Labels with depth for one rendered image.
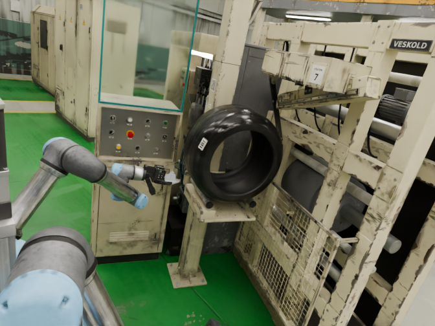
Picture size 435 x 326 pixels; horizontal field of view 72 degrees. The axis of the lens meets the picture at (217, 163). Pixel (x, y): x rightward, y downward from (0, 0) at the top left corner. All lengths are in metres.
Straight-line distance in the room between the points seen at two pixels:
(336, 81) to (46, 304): 1.35
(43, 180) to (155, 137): 1.02
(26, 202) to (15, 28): 9.20
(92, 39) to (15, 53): 5.78
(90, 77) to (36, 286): 4.46
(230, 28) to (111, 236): 1.69
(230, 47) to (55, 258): 1.56
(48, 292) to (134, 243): 2.03
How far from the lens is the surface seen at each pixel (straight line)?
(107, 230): 2.43
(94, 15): 4.84
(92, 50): 4.85
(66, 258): 0.58
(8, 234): 0.88
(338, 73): 1.51
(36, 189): 1.36
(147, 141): 2.19
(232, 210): 1.92
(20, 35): 10.43
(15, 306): 0.53
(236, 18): 1.90
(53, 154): 1.34
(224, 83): 1.90
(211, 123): 1.57
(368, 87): 1.51
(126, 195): 1.47
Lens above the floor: 1.72
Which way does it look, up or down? 20 degrees down
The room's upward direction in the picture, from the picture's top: 12 degrees clockwise
